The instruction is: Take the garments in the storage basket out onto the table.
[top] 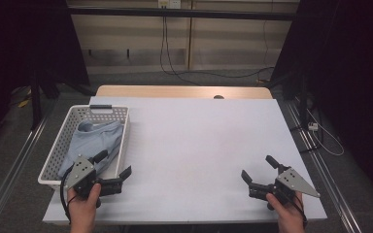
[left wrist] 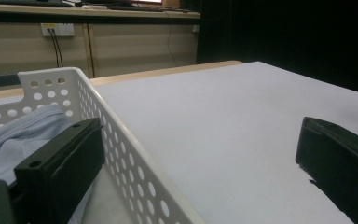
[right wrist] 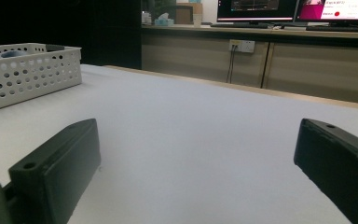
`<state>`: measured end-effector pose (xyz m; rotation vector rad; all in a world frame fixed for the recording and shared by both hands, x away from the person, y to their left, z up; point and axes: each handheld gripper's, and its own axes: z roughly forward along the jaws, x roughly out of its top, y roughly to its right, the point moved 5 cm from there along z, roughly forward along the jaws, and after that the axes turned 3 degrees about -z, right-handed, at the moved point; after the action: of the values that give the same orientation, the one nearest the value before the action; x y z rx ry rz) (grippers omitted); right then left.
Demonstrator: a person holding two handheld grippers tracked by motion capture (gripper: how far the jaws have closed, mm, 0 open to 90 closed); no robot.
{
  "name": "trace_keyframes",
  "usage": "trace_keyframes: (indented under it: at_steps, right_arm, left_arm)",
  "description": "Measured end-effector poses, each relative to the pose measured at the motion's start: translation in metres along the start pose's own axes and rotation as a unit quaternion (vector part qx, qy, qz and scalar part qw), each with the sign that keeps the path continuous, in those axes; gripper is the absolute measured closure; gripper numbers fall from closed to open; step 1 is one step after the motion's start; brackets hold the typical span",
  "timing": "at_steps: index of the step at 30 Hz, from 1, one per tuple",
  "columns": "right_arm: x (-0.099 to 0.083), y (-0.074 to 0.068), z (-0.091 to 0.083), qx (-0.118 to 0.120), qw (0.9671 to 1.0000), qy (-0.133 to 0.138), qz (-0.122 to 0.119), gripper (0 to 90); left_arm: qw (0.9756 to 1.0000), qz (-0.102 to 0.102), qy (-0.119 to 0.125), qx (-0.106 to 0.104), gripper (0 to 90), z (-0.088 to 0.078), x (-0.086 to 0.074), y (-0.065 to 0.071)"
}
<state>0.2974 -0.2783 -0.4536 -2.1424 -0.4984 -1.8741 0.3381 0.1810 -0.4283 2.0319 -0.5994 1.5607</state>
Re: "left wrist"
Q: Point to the long desk with dark edge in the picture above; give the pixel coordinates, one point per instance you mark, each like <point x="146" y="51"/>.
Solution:
<point x="74" y="13"/>

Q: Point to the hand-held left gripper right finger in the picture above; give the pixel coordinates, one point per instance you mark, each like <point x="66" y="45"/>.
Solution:
<point x="338" y="168"/>

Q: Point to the light blue tank top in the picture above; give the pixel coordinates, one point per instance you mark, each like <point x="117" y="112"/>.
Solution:
<point x="12" y="146"/>

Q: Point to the white perforated plastic basket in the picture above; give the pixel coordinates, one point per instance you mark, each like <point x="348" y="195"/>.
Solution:
<point x="130" y="146"/>

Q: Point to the white table board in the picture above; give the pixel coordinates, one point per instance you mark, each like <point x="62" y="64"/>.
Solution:
<point x="214" y="124"/>

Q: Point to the wooden table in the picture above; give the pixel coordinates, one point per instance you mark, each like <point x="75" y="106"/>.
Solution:
<point x="167" y="72"/>

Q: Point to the black curtain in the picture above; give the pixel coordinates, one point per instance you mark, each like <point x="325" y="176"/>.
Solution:
<point x="292" y="37"/>

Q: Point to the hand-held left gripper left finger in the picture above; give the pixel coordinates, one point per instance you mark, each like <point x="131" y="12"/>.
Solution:
<point x="59" y="168"/>

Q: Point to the white wall socket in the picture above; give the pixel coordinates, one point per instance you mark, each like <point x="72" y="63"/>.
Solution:
<point x="62" y="30"/>

